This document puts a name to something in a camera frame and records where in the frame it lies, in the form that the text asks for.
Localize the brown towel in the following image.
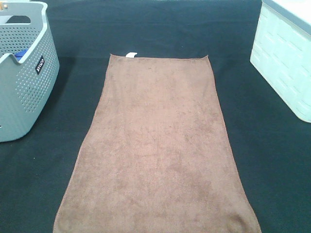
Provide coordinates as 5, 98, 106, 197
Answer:
53, 55, 261, 233

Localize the blue towel in basket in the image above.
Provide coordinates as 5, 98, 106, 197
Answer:
14, 49, 28, 61

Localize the black table cloth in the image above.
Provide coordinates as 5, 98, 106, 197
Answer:
0, 0, 311, 233

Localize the grey perforated laundry basket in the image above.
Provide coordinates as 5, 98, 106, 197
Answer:
0, 0, 59, 142

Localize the white plastic storage box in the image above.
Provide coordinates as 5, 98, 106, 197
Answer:
250, 0, 311, 122

